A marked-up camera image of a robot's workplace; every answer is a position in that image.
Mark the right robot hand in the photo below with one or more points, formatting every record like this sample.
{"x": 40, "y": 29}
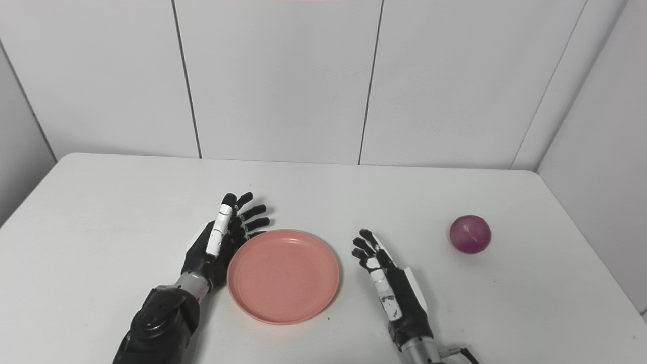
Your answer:
{"x": 394, "y": 288}

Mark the pink plate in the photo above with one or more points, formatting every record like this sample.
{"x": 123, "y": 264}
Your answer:
{"x": 283, "y": 276}

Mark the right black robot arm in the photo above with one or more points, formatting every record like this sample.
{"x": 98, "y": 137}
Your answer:
{"x": 422, "y": 351}

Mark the red onion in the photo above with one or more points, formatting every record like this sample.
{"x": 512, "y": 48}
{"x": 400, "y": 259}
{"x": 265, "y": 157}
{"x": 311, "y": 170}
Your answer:
{"x": 470, "y": 233}

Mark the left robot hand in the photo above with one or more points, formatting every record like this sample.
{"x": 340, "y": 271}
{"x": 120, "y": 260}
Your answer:
{"x": 222, "y": 240}

